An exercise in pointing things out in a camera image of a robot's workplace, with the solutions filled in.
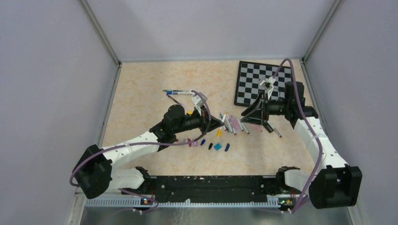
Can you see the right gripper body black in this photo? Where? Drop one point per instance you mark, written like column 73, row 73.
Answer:
column 264, row 106

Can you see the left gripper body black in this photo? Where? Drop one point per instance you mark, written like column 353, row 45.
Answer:
column 203, row 124

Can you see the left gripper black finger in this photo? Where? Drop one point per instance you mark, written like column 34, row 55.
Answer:
column 212, row 128
column 212, row 121

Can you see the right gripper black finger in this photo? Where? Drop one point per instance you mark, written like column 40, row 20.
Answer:
column 253, row 107
column 253, row 118

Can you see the yellow pen cap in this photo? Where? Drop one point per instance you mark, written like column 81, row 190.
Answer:
column 219, row 132

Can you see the black capped white marker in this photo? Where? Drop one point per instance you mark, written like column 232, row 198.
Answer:
column 245, row 128

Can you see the teal highlighter cap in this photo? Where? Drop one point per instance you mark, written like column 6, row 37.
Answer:
column 218, row 146

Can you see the pink highlighter pen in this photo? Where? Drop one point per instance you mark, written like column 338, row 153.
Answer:
column 235, row 124

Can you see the navy blue pen cap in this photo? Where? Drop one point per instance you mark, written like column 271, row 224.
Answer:
column 227, row 147

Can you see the thin purple pen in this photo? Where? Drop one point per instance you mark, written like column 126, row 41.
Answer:
column 174, row 100

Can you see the blue clear pen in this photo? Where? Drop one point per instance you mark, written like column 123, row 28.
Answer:
column 178, row 92

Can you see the blue teal pen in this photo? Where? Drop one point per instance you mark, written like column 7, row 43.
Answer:
column 226, row 128

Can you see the pink eraser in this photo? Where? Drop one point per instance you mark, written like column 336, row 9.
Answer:
column 258, row 128

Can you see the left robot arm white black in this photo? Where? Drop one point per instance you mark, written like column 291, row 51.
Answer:
column 96, row 171

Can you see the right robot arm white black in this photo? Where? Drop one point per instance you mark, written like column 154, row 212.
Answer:
column 332, row 182

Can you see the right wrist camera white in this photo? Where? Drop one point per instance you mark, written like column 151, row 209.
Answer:
column 268, row 84

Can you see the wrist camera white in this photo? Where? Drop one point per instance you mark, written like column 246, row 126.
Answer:
column 268, row 84
column 199, row 100

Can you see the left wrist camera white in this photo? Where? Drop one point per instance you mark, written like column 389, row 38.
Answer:
column 199, row 100

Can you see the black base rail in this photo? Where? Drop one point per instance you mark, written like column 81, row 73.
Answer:
column 214, row 189

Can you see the white cable duct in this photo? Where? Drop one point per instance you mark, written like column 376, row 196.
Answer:
column 137, row 202

